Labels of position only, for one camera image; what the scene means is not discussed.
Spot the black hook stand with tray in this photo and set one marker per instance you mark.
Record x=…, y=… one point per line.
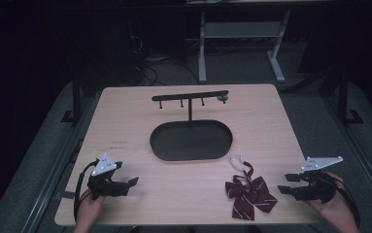
x=190, y=142

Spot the person's left hand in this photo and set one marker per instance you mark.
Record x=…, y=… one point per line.
x=89, y=208

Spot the grey metal rail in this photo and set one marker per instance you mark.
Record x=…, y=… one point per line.
x=363, y=161
x=49, y=184

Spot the dark red striped bow tie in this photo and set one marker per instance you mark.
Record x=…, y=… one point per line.
x=250, y=194

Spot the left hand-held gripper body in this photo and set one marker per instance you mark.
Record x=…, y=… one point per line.
x=104, y=186

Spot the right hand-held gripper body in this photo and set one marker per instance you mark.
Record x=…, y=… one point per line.
x=316, y=189

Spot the person's right hand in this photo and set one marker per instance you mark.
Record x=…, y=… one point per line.
x=335, y=210

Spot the black metal stand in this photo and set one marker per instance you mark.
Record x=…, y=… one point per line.
x=76, y=100
x=344, y=100

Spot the white metal desk frame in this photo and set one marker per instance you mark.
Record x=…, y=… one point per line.
x=238, y=29

